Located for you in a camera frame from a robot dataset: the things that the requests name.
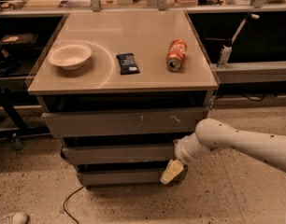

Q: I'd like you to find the grey drawer cabinet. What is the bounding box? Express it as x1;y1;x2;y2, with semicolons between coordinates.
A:
27;9;220;190

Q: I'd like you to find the white bottle with rod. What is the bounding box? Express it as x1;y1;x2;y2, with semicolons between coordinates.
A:
217;13;260;67

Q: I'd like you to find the black office chair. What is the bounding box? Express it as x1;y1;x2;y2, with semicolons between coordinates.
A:
0;22;49;150

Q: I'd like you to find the black floor cable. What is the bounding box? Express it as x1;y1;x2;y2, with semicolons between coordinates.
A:
62;184;87;224

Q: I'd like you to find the orange soda can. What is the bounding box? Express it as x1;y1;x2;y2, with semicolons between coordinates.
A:
166;39;187;71

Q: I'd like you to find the white shoe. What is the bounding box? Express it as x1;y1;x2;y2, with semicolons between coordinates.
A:
0;212;29;224

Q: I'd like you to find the grey bottom drawer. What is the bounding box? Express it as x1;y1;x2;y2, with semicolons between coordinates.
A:
77;168;164;186

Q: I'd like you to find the grey drawer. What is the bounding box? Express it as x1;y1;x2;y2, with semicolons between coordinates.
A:
63;144;174;165
42;107;208;137
77;168;164;186

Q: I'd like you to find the grey top drawer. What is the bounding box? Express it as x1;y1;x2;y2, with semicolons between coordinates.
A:
42;107;208;137

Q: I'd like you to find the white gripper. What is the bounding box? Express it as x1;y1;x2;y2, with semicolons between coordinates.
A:
160;135;196;185

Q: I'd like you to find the dark blue snack packet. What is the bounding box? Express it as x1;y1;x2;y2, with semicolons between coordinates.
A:
116;53;140;75

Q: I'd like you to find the white paper bowl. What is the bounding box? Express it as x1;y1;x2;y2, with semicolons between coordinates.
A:
48;43;92;71

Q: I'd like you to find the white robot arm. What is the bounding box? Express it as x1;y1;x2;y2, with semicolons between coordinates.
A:
160;119;286;185

